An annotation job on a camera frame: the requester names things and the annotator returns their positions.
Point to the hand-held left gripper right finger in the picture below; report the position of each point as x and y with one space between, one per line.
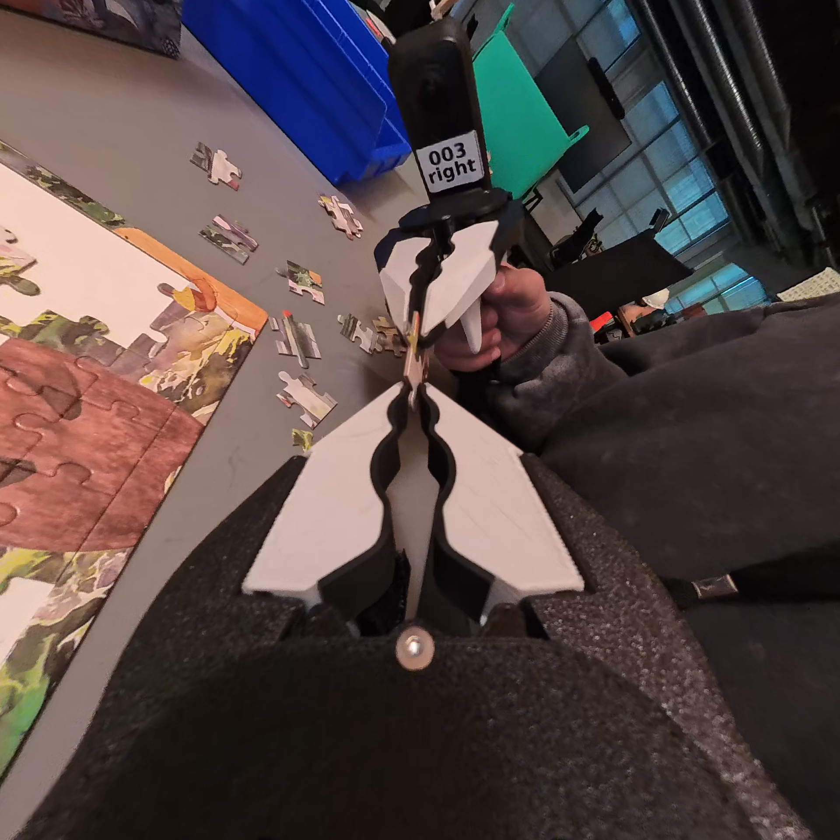
505 525

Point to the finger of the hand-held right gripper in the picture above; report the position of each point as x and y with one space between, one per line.
399 275
466 269

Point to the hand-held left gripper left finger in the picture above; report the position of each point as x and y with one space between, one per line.
315 525

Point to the pale orange edged puzzle piece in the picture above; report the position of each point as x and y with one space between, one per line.
413 364

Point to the jigsaw pieces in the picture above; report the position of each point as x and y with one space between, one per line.
302 338

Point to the acorn print puzzle piece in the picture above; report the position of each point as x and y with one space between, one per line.
190 295

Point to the jigsaw puzzle frame board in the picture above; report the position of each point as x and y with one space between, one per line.
79 275

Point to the brown green puzzle piece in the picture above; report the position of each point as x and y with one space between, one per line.
59 328

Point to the pink green puzzle piece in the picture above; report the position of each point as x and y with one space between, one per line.
13 262

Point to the person's right hand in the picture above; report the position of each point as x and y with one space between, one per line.
518 308

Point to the green plastic board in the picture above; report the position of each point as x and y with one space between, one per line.
518 111

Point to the blue plastic bin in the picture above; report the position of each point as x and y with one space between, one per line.
295 79

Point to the black angled panel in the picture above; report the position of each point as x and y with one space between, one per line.
623 269

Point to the person's dark clothing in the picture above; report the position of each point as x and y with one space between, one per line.
774 689

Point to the illustrated puzzle box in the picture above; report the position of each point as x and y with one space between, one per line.
124 19

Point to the black wall screen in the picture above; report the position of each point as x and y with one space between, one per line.
584 111

